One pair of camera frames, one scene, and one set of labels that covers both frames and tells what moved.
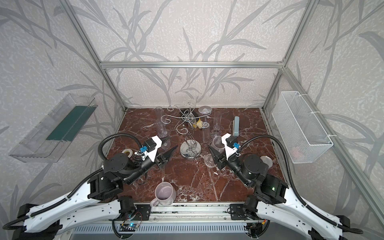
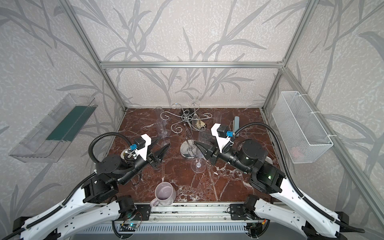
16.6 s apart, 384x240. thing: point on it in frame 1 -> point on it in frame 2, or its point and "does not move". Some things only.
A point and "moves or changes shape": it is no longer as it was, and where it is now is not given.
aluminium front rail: (193, 212) does not move
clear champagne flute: (165, 136) does not move
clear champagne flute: (217, 144) moves or changes shape
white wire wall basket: (303, 136) does not move
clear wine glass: (217, 116) does not move
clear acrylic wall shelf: (48, 141) does not move
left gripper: (157, 160) -> (151, 158)
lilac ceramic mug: (165, 193) does not move
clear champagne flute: (205, 110) -> (199, 164)
